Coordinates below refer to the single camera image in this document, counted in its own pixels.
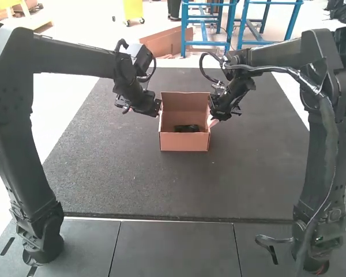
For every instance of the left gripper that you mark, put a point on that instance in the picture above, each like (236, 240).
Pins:
(147, 106)

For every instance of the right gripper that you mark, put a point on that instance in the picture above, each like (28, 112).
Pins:
(223, 106)

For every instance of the black square fan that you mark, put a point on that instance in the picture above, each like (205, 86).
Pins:
(187, 127)

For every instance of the cardboard box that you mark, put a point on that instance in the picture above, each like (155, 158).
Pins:
(184, 141)

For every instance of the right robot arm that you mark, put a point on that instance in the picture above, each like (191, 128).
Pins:
(320, 144)

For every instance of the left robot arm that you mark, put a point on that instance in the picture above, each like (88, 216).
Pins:
(14, 144)

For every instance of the brown cardboard sheet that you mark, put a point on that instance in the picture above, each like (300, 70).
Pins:
(167, 40)

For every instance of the black mat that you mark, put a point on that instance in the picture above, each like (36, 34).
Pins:
(118, 173)

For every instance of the yellow wheeled cart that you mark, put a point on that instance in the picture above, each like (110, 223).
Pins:
(132, 10)

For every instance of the person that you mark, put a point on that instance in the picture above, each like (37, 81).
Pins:
(173, 10)

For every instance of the dark base panel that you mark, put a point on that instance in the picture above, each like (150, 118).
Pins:
(176, 248)
(83, 248)
(262, 262)

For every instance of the wooden pallet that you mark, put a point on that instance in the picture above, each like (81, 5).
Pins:
(5, 7)

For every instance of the blue frame workbench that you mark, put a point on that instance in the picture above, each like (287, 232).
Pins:
(184, 31)
(288, 26)

